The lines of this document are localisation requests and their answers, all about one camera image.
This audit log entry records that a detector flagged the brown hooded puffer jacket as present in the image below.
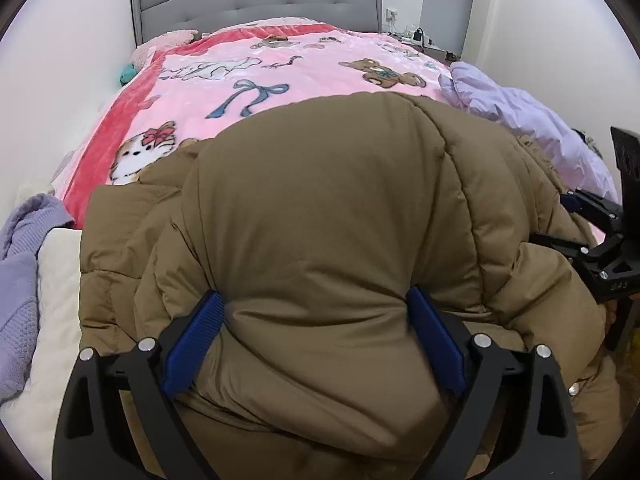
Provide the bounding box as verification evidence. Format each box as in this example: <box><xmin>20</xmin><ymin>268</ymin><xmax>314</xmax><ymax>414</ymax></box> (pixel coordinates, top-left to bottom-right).
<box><xmin>79</xmin><ymin>92</ymin><xmax>623</xmax><ymax>479</ymax></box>

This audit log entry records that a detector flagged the cream white garment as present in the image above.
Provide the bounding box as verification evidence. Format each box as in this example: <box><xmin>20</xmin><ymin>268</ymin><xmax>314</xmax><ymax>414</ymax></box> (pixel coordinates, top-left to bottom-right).
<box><xmin>1</xmin><ymin>183</ymin><xmax>81</xmax><ymax>479</ymax></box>

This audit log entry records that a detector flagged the pink cartoon fleece blanket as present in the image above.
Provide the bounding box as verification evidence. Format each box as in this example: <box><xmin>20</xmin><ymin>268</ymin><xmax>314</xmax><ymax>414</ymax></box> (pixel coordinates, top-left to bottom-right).
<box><xmin>54</xmin><ymin>18</ymin><xmax>451</xmax><ymax>221</ymax></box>

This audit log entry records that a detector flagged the grey bedside table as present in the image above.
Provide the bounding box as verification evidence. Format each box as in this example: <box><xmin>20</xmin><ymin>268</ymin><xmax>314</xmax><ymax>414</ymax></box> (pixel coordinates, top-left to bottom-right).
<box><xmin>387</xmin><ymin>32</ymin><xmax>460</xmax><ymax>65</ymax></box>

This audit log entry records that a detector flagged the teal small toy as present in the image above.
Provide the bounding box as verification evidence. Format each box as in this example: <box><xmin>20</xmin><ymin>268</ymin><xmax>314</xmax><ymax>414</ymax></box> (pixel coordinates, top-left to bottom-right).
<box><xmin>119</xmin><ymin>63</ymin><xmax>138</xmax><ymax>87</ymax></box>

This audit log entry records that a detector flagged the lavender knit sweater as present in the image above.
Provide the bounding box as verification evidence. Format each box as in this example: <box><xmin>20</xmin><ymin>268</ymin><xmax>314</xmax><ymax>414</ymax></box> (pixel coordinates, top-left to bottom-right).
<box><xmin>1</xmin><ymin>193</ymin><xmax>74</xmax><ymax>402</ymax></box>

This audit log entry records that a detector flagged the lavender padded garment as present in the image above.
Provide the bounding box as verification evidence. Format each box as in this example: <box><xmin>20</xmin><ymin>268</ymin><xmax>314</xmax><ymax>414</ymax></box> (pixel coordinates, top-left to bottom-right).
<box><xmin>439</xmin><ymin>62</ymin><xmax>620</xmax><ymax>203</ymax></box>

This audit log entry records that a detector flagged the pink plush pillow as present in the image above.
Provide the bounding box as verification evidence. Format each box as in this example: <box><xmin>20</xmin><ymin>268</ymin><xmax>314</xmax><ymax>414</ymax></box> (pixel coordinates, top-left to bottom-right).
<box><xmin>129</xmin><ymin>29</ymin><xmax>202</xmax><ymax>70</ymax></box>

